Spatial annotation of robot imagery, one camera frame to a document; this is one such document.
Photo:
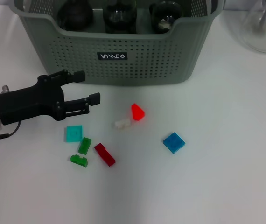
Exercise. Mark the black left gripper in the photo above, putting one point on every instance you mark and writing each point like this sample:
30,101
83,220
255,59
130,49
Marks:
30,102

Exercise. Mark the long white brick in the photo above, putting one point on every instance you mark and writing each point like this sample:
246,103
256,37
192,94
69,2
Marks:
163,24

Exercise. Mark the grey-green plastic storage bin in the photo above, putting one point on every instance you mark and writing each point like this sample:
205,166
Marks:
147,65

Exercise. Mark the teal square plate brick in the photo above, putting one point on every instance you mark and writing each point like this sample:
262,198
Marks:
74,133

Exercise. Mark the small white brick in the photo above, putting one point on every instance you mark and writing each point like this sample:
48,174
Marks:
122,123

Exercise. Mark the red wedge brick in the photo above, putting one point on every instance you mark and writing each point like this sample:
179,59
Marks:
137,113

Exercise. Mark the green flat brick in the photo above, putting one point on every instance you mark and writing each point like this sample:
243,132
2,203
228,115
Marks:
84,145

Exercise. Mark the dark red long brick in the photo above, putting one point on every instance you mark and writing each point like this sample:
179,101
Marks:
105,155

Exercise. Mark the black teapot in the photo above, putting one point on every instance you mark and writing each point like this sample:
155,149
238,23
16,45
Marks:
75,16

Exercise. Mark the green notched brick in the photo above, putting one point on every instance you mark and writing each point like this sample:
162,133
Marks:
79,161

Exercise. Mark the blue square plate brick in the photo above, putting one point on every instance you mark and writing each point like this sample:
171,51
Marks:
173,142

